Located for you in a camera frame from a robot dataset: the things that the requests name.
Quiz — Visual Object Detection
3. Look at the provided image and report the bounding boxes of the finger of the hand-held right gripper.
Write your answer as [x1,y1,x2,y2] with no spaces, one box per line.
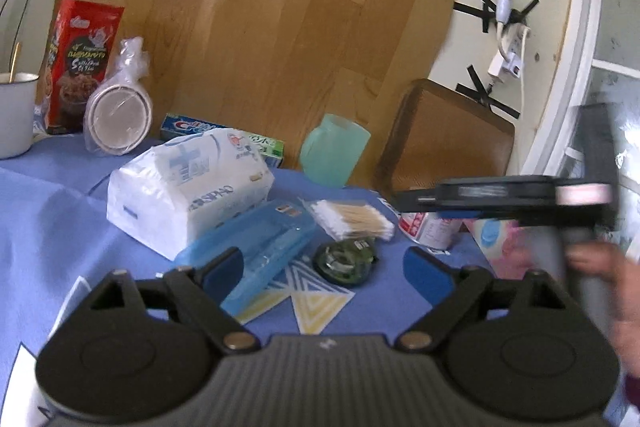
[394,188,483,222]

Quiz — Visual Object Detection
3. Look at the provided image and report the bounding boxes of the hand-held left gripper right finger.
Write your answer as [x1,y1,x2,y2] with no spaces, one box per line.
[395,246,568,353]

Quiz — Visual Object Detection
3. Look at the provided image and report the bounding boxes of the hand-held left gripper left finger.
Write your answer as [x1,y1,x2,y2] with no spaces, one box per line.
[75,247,261,354]

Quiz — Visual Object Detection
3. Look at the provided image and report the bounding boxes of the pink cardboard box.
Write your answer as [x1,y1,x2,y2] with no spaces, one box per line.
[462,217,538,278]

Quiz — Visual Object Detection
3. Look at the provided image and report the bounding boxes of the white soft tissue pack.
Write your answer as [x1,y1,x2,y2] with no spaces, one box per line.
[106,128,276,259]

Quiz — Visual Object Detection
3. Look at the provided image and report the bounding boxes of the person's right hand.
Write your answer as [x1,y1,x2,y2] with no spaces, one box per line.
[565,239,640,383]

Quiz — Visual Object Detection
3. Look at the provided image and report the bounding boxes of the red print paper cup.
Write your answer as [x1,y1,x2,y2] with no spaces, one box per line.
[398,209,463,252]

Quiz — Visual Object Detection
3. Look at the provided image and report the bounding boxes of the blue clear plastic case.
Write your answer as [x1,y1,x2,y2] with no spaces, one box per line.
[172,199,318,315]

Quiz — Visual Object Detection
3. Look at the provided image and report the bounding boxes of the cotton swab pack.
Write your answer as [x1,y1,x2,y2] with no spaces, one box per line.
[302,199,396,242]

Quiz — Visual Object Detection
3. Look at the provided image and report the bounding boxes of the dark brown wooden board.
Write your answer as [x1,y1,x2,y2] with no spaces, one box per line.
[375,79,516,202]

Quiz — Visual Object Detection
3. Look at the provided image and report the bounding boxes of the dark green round case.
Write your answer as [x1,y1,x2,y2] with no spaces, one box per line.
[313,237,376,289]

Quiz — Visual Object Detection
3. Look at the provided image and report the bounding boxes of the mint green plastic cup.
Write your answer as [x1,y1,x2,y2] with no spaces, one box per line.
[299,113,372,188]

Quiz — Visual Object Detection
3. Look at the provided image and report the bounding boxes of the white plug adapter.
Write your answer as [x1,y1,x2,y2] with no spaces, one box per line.
[487,52,506,81]

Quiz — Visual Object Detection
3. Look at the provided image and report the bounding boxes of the green toothpaste box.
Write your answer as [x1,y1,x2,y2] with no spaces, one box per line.
[247,132,286,168]

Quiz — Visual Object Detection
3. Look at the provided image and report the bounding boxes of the white power strip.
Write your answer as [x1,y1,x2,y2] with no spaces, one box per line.
[500,24,532,120]

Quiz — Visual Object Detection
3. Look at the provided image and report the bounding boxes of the blue toothpaste box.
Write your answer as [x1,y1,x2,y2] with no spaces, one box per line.
[160,113,233,142]

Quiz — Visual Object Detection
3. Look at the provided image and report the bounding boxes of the blue patterned tablecloth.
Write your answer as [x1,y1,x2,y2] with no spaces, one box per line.
[0,134,501,427]

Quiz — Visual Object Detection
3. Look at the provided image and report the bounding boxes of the plastic-wrapped paper bowls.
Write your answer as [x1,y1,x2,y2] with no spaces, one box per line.
[84,37,153,156]

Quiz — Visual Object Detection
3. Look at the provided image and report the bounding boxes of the light wooden board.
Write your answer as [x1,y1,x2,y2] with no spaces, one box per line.
[52,0,461,188]

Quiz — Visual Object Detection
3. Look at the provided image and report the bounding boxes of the red cereal box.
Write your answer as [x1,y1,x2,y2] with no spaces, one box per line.
[44,0,125,135]

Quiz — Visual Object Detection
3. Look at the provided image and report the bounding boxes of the white enamel mug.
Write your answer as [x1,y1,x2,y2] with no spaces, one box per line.
[0,72,40,159]

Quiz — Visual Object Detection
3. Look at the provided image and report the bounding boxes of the white window frame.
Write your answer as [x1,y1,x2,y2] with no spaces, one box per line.
[520,0,640,188]

